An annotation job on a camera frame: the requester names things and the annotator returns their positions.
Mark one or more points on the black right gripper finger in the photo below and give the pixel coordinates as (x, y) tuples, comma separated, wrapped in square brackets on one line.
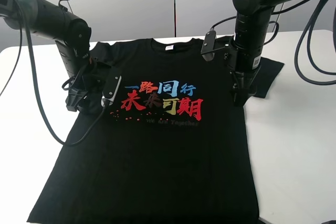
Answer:
[(240, 96)]

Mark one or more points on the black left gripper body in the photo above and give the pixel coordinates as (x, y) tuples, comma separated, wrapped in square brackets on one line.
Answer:
[(90, 77)]

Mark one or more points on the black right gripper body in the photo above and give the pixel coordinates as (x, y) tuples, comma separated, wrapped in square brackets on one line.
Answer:
[(243, 83)]

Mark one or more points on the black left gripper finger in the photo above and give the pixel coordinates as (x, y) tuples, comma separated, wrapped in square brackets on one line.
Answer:
[(74, 98)]

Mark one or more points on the black printed t-shirt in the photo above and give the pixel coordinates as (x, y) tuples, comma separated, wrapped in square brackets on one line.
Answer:
[(171, 149)]

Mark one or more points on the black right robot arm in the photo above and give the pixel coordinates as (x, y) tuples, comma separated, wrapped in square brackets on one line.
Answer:
[(252, 20)]

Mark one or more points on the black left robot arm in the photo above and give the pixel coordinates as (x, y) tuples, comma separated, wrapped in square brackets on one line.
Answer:
[(72, 36)]

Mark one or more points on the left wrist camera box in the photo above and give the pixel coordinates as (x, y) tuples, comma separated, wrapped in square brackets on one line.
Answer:
[(111, 87)]

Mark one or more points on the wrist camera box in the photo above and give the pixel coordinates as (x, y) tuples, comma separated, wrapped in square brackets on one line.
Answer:
[(111, 87), (207, 50)]

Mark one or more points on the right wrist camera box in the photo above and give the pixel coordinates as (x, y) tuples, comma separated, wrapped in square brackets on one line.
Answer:
[(207, 50)]

